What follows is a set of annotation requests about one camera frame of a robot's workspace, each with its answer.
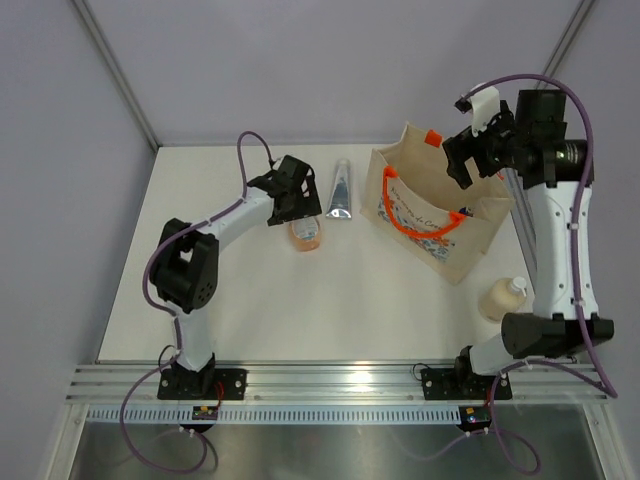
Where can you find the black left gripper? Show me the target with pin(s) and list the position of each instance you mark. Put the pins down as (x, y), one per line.
(308, 205)

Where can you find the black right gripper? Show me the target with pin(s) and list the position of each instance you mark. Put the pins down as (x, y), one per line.
(465, 145)

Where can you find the pink shampoo bottle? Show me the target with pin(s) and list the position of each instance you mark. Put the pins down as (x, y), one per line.
(305, 234)

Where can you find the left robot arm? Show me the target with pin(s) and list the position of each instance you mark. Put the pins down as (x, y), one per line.
(185, 269)

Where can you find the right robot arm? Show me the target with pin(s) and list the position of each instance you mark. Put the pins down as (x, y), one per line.
(556, 176)

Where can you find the silver tube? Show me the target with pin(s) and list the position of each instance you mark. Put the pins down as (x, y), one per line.
(340, 199)

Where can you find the cream pump bottle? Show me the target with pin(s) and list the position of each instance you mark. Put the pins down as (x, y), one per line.
(506, 295)

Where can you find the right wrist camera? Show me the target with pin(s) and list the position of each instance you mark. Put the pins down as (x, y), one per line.
(483, 106)

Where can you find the canvas bag orange handles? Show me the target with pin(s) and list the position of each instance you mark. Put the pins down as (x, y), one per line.
(409, 196)

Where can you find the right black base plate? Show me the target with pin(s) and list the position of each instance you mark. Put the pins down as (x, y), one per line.
(441, 384)

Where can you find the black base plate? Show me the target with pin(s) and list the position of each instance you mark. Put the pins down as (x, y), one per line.
(227, 383)
(441, 384)

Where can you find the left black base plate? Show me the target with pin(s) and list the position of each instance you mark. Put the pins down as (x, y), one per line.
(227, 383)

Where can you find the white slotted cable duct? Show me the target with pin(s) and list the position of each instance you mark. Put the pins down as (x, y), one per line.
(236, 414)

